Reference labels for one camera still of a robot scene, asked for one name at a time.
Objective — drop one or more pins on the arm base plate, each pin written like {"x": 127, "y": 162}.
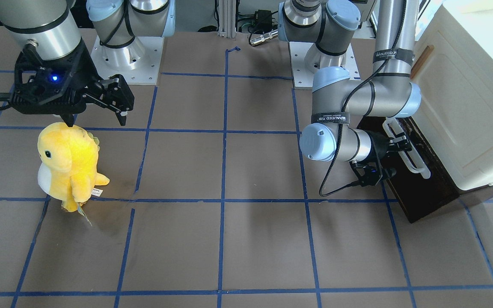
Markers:
{"x": 139, "y": 62}
{"x": 306, "y": 59}

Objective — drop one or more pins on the dark wooden drawer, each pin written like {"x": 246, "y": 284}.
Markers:
{"x": 419, "y": 197}

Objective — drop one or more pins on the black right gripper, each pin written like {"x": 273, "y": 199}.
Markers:
{"x": 84, "y": 68}

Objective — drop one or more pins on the white drawer handle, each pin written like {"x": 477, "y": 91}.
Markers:
{"x": 412, "y": 160}

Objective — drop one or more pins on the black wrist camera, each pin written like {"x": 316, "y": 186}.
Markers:
{"x": 370, "y": 173}

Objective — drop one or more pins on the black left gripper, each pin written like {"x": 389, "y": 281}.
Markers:
{"x": 377, "y": 146}

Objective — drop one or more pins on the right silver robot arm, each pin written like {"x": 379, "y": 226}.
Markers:
{"x": 50, "y": 26}

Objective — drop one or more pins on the yellow plush toy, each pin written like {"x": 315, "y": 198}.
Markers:
{"x": 68, "y": 171}

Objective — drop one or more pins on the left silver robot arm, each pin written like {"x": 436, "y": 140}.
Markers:
{"x": 330, "y": 25}

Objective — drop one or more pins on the cream cabinet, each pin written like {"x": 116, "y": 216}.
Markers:
{"x": 456, "y": 114}

